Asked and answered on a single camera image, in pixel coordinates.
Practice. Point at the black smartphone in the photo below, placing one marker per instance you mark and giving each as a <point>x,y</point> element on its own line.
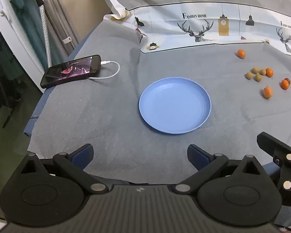
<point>70,70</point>

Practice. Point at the white wall clip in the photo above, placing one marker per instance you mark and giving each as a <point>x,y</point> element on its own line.
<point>67,40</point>

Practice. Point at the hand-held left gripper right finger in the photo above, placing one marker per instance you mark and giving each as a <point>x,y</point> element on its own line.
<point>198,156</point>

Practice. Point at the grey quilt with printed lining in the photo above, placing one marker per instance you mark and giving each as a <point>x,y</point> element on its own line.
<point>174,29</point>

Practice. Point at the small orange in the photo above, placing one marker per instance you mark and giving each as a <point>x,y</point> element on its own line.
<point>241,53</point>

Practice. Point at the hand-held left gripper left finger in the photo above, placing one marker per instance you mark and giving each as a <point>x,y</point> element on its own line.
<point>83,154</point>

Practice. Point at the orange cherry tomato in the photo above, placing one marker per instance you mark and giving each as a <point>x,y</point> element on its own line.
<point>268,92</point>
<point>269,72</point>
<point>284,85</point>

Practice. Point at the blue bed sheet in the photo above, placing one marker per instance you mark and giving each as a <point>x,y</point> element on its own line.
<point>31,123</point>

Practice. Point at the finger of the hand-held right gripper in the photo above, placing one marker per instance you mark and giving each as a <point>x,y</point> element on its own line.
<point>276,145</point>

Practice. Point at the small green fruit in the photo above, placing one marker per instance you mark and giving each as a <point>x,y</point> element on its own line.
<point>255,70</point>
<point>263,71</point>
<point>249,75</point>
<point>258,77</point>

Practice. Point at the grey bed cover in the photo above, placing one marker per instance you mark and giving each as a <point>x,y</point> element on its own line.
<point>106,116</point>

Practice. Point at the white wardrobe door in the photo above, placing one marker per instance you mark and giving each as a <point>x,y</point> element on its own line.
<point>4,17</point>

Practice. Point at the grey curtain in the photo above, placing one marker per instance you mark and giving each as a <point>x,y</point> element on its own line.
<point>55,9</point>

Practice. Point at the blue plate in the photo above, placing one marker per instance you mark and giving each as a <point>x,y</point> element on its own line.
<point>174,105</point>

